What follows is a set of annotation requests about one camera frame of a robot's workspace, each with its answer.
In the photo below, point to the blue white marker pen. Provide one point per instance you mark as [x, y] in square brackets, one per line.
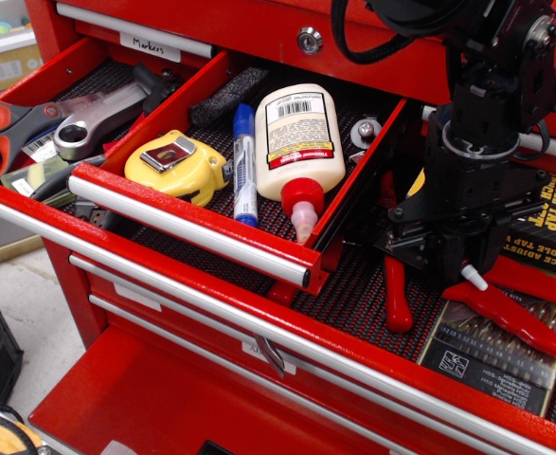
[245, 207]

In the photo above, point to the white wood glue bottle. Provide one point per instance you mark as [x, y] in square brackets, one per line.
[299, 156]

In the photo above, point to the large red open drawer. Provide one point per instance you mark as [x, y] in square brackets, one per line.
[211, 294]

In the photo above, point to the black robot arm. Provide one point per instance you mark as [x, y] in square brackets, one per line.
[502, 82]

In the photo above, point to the red bottom open drawer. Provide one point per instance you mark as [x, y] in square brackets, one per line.
[161, 401]

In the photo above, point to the drill bit set case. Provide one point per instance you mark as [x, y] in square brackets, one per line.
[474, 351]

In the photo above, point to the red handled wire stripper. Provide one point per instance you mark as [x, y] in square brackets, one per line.
[492, 304]

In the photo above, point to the small red open drawer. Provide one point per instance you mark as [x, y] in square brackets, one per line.
[269, 249]

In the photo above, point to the red threadlocker glue tube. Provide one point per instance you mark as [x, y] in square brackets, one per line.
[471, 275]

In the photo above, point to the black yellow tap wrench box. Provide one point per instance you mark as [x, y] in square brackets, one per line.
[532, 237]

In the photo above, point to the silver cabinet lock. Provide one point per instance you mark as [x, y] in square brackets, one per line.
[309, 40]

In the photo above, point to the yellow tape measure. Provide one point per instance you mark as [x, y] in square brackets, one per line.
[179, 166]

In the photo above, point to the black foam block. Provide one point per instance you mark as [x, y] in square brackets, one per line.
[227, 98]

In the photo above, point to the red tool chest cabinet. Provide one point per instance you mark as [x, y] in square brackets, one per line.
[258, 28]

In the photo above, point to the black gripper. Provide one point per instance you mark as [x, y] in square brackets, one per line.
[465, 206]

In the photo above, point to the orange grey scissors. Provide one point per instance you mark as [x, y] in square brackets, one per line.
[20, 124]

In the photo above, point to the silver round blade cutter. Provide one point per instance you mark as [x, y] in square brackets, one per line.
[362, 134]

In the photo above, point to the white markers label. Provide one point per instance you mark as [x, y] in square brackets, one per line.
[150, 47]

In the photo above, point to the silver utility knife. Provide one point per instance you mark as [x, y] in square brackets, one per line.
[78, 135]

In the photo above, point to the green packaged item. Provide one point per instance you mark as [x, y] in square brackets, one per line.
[28, 179]

